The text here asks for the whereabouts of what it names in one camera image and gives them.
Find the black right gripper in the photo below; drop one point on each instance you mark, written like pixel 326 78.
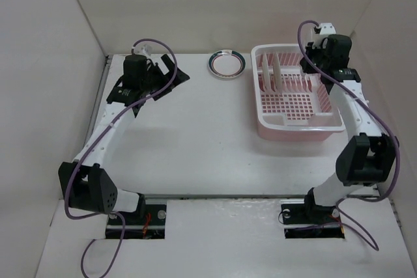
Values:
pixel 310 48

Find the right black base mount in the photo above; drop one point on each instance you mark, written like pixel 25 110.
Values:
pixel 303 222

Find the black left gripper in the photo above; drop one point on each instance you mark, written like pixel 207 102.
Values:
pixel 180 78

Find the orange sunburst plate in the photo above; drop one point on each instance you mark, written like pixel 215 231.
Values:
pixel 266 75

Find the green red rimmed plate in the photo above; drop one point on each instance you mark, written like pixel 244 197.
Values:
pixel 226 64

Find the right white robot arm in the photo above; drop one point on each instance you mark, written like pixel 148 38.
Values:
pixel 372 154

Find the white plate flower outline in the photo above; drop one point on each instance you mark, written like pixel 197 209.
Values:
pixel 277 73

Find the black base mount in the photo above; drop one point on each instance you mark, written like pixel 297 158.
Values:
pixel 303 222
pixel 148 226

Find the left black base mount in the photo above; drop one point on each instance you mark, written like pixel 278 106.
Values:
pixel 148 226

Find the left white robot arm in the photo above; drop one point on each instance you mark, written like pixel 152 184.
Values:
pixel 85 181

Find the pink plastic dish rack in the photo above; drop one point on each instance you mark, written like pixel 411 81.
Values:
pixel 303 111

